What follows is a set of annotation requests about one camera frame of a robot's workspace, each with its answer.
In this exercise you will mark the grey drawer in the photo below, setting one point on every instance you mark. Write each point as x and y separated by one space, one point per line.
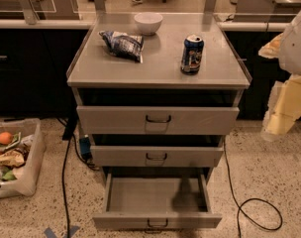
157 120
136 156
156 201

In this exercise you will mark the blue tape mark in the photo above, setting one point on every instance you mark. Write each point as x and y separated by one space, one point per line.
53 232

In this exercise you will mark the blue chip bag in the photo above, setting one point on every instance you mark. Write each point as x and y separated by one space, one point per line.
123 45

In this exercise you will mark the grey bottom drawer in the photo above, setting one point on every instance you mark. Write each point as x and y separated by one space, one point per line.
156 201

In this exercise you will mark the blue power adapter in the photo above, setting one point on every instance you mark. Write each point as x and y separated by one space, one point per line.
84 146

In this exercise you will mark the grey middle drawer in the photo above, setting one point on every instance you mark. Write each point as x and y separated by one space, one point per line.
136 156

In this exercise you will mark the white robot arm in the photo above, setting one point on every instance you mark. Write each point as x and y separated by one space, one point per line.
284 103

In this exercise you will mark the grey drawer cabinet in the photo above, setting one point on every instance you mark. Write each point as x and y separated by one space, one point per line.
98 78

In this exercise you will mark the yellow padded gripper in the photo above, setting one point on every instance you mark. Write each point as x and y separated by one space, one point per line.
297 45

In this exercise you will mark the white bowl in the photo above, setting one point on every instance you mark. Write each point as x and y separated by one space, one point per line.
148 22

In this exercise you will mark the blue soda can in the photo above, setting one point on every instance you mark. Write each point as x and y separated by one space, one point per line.
192 54

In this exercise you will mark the grey top drawer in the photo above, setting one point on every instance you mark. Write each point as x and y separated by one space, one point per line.
157 120

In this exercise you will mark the clear plastic bin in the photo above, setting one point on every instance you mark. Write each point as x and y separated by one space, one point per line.
26 183

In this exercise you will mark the orange fruit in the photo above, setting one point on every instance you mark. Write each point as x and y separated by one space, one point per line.
6 138

